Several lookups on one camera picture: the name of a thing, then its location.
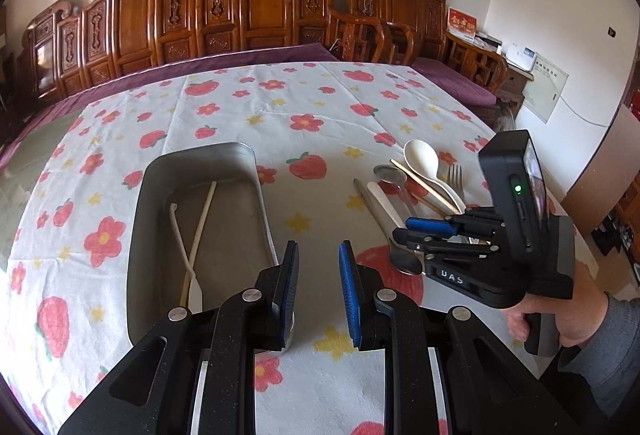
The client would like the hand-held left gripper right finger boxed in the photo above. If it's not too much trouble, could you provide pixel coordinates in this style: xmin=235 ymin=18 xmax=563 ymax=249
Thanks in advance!
xmin=337 ymin=241 xmax=581 ymax=435

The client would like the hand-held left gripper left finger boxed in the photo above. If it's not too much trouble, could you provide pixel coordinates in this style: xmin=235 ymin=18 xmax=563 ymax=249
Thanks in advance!
xmin=57 ymin=240 xmax=301 ymax=435

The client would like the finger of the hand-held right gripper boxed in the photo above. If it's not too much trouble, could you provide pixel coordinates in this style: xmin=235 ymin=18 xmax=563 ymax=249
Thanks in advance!
xmin=405 ymin=209 xmax=507 ymax=239
xmin=392 ymin=228 xmax=502 ymax=262

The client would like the metal spoon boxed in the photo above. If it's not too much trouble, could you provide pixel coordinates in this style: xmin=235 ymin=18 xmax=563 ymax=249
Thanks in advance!
xmin=373 ymin=164 xmax=422 ymax=222
xmin=387 ymin=235 xmax=425 ymax=276

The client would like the wooden chopstick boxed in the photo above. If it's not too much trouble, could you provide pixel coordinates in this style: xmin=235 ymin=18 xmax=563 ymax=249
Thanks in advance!
xmin=179 ymin=181 xmax=218 ymax=309
xmin=389 ymin=158 xmax=464 ymax=218

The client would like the white plastic knife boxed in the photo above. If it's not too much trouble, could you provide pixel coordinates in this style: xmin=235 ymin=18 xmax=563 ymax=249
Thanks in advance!
xmin=367 ymin=181 xmax=409 ymax=237

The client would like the metal knife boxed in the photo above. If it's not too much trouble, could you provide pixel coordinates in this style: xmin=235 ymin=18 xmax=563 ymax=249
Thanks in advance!
xmin=352 ymin=178 xmax=401 ymax=242

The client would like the large white spoon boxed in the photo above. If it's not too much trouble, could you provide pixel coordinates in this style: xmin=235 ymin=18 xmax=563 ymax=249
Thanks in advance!
xmin=403 ymin=140 xmax=469 ymax=216

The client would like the metal tray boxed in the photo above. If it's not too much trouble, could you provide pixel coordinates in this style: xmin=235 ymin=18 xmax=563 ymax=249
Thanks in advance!
xmin=125 ymin=142 xmax=299 ymax=357

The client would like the white plastic spoon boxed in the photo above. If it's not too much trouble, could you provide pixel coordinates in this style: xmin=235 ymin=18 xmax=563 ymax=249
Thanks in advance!
xmin=169 ymin=203 xmax=206 ymax=312

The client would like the person's right forearm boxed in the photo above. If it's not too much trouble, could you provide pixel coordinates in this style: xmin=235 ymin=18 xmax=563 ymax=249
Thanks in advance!
xmin=540 ymin=292 xmax=640 ymax=418

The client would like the person's right hand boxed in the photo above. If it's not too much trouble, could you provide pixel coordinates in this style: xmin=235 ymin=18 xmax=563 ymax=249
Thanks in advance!
xmin=505 ymin=260 xmax=609 ymax=348

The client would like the metal fork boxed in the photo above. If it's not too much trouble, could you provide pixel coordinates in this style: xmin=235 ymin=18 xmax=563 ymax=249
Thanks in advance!
xmin=446 ymin=164 xmax=466 ymax=212

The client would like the wooden side table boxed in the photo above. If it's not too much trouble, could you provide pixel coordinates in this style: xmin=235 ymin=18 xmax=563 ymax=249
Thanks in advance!
xmin=495 ymin=60 xmax=534 ymax=116

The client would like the brown wooden board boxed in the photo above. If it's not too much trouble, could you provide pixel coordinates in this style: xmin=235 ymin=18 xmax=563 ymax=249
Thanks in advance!
xmin=562 ymin=106 xmax=640 ymax=246

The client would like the purple armchair cushion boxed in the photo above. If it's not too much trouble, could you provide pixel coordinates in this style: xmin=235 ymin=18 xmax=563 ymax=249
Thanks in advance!
xmin=410 ymin=56 xmax=501 ymax=106

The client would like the white router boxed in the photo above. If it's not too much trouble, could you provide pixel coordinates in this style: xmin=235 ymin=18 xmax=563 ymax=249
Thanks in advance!
xmin=507 ymin=44 xmax=536 ymax=71

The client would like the white box device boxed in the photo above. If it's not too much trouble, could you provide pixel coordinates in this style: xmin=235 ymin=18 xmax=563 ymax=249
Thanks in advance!
xmin=472 ymin=33 xmax=504 ymax=54

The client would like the red desk calendar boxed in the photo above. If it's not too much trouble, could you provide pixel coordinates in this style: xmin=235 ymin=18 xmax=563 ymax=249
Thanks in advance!
xmin=446 ymin=7 xmax=479 ymax=38

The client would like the floral strawberry tablecloth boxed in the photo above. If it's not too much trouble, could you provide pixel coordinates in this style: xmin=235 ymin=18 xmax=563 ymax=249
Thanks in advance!
xmin=0 ymin=62 xmax=576 ymax=435

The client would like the carved wooden armchair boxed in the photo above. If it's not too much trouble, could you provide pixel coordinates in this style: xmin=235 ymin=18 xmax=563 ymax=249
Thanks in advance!
xmin=349 ymin=0 xmax=509 ymax=108

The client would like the carved wooden sofa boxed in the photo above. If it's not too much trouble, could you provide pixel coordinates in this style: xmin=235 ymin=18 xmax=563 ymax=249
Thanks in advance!
xmin=15 ymin=0 xmax=393 ymax=108

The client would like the grey wire fan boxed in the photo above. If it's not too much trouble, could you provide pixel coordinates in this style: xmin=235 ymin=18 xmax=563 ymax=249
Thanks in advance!
xmin=492 ymin=107 xmax=517 ymax=136

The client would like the white wall distribution box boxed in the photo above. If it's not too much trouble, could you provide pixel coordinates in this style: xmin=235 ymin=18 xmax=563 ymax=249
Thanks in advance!
xmin=519 ymin=52 xmax=570 ymax=124

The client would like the white wall cable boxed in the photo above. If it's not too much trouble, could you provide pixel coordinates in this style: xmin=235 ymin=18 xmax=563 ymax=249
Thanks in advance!
xmin=557 ymin=94 xmax=622 ymax=126

